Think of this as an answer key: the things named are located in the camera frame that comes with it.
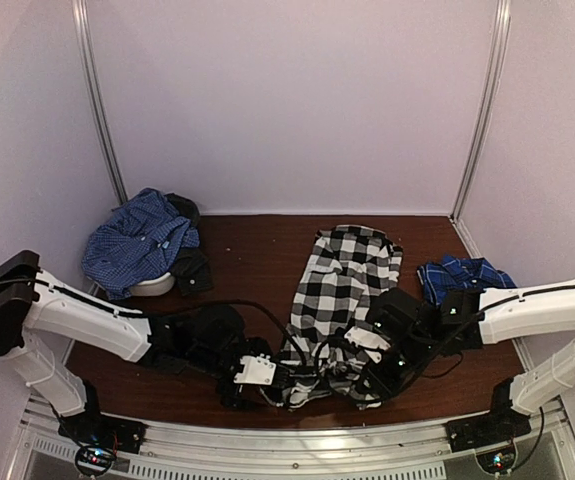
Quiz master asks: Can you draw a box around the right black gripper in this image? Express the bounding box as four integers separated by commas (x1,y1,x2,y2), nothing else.
356,331,436,402

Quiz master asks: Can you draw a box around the black white checkered shirt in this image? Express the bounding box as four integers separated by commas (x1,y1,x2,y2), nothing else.
260,225,403,410

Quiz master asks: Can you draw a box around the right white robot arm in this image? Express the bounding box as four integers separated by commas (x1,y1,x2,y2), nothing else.
344,279,575,442

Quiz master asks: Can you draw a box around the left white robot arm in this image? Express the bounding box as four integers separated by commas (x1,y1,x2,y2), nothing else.
0,250,294,444

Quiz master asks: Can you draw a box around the folded blue plaid shirt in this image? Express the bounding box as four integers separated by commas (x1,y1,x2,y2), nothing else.
416,254,516,306

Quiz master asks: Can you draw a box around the black pinstripe shirt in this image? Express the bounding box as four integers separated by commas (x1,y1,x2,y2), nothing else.
165,193,213,296

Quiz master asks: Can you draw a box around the white tray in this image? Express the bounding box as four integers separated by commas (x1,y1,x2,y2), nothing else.
129,272,176,297

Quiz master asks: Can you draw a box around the crumpled blue dotted shirt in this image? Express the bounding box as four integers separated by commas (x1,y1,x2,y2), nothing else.
81,188,189,300

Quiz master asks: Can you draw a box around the right circuit board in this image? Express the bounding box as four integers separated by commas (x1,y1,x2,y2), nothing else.
476,449,517,475

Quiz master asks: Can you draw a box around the circuit board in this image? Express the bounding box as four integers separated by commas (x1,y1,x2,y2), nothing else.
476,449,517,475
74,445,116,475

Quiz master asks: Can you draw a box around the left circuit board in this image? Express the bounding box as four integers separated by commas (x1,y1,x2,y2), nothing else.
74,445,116,475

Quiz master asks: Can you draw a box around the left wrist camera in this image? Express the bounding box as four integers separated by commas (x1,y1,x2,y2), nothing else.
176,305,273,357

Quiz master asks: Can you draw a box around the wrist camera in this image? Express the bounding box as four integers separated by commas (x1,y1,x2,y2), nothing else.
176,305,273,357
344,288,436,353

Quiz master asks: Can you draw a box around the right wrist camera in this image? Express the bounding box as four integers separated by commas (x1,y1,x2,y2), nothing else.
344,288,436,353

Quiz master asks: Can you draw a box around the left black cable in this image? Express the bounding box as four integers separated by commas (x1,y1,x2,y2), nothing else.
186,298,328,381

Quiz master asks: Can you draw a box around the front aluminium rail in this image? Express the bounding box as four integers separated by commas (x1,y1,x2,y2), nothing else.
1,394,575,479

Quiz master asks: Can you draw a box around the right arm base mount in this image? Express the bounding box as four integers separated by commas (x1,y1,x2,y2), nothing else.
445,411,531,453

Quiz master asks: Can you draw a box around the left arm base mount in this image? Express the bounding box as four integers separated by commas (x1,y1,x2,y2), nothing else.
56,412,146,454

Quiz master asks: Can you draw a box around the right aluminium frame post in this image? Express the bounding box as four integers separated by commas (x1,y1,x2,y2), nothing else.
450,0,512,224

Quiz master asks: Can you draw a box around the aluminium frame post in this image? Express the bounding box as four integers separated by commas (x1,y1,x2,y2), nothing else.
450,0,512,224
71,0,128,205

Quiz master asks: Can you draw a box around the left aluminium frame post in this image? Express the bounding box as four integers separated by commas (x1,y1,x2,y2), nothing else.
71,0,128,205

